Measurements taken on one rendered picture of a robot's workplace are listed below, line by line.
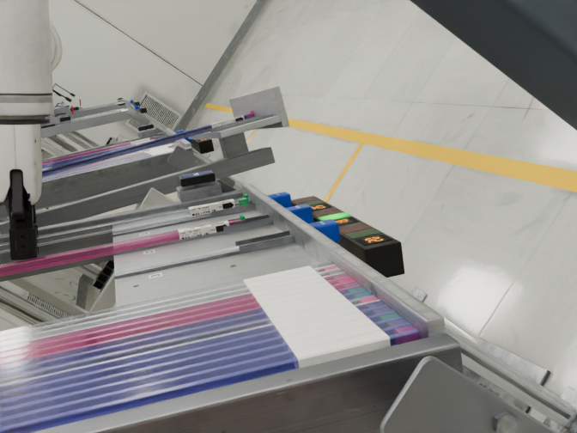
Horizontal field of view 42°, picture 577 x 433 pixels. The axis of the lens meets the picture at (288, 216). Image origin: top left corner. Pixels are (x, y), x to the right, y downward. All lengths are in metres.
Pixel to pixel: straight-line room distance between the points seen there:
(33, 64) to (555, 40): 0.73
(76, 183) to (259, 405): 1.46
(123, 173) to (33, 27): 0.93
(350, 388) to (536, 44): 0.85
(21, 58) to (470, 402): 0.69
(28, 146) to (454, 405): 0.66
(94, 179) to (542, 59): 1.07
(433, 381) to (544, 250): 1.36
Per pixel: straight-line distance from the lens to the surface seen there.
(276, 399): 0.44
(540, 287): 1.70
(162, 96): 8.51
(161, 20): 8.53
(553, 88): 1.30
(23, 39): 0.96
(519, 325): 1.69
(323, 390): 0.44
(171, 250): 0.86
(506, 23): 1.20
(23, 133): 0.96
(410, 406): 0.41
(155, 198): 1.32
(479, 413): 0.43
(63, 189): 1.86
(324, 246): 0.68
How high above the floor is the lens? 0.97
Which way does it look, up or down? 17 degrees down
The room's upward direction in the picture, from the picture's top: 58 degrees counter-clockwise
